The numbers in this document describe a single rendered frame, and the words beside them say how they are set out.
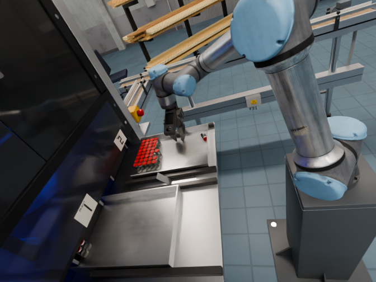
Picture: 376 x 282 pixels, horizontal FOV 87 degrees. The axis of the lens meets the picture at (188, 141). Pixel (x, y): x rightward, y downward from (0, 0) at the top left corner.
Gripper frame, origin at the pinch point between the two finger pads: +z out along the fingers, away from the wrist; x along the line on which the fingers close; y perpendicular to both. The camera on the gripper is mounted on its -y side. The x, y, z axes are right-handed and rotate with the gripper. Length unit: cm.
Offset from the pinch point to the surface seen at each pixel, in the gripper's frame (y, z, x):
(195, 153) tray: -8.7, 0.5, -9.5
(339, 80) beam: 96, 32, -105
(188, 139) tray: 1.5, 1.0, -4.2
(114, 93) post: 6.6, -24.9, 26.0
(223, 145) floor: 87, 90, -8
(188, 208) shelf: -35.1, 0.5, -10.8
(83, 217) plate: -46, -11, 19
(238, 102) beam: 87, 37, -27
